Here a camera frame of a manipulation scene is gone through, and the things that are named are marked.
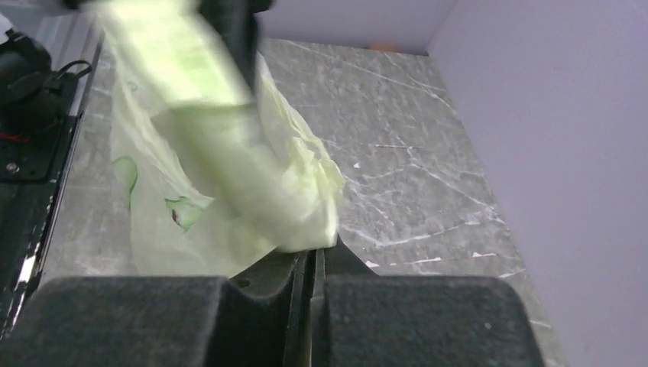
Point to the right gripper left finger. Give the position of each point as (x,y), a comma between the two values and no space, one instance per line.
(160,320)

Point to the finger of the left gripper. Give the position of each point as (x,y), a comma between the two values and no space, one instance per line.
(236,22)

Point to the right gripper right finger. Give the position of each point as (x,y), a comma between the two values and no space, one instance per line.
(359,318)

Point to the light green plastic bag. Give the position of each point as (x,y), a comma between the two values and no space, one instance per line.
(215,177)

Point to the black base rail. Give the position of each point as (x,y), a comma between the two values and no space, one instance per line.
(47,68)

